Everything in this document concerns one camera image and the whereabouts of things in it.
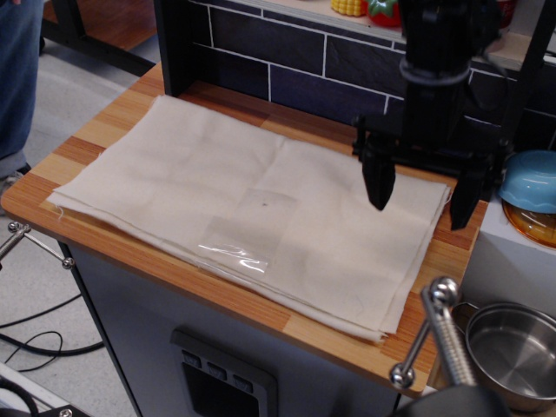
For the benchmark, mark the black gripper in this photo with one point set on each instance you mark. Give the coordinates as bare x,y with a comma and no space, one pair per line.
430,131

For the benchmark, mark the cream cloth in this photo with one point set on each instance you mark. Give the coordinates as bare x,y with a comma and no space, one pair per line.
341,261

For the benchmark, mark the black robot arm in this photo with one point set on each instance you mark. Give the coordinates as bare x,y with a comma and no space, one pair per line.
442,38

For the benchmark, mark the light blue plastic bowl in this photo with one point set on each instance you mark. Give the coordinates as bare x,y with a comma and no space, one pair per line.
529,181

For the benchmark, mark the orange transparent plate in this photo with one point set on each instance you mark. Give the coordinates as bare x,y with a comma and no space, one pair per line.
537,227

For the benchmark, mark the wooden shelf board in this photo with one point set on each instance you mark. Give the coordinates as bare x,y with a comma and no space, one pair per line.
509,52

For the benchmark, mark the red toy tomato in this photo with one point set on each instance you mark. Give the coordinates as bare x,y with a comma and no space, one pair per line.
384,13

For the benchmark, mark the red labelled plastic jar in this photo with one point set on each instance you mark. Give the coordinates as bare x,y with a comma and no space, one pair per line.
507,9

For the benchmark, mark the yellow toy corn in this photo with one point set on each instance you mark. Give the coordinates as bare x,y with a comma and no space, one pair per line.
349,8

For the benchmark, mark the clear tape patch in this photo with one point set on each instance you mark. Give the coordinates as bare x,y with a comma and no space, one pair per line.
245,241

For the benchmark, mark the stainless steel pot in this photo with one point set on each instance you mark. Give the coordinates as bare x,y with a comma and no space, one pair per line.
512,348

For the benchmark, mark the grey oven control panel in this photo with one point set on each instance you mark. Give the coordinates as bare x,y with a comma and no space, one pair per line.
216,382

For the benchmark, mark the background wooden table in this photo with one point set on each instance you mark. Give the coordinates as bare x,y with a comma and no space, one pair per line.
107,31

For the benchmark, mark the person leg in jeans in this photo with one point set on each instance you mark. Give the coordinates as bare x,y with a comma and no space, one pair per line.
21,23

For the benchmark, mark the silver clamp screw handle right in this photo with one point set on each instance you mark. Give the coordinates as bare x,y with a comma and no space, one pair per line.
438,298

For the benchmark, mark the black shelf upright post right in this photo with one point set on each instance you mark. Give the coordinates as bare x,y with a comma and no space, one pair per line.
531,65

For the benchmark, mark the black shelf upright post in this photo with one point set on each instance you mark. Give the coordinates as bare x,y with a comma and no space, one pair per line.
531,65
174,29

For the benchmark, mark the black shelf upright post left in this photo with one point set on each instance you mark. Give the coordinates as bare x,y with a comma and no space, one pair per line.
174,29

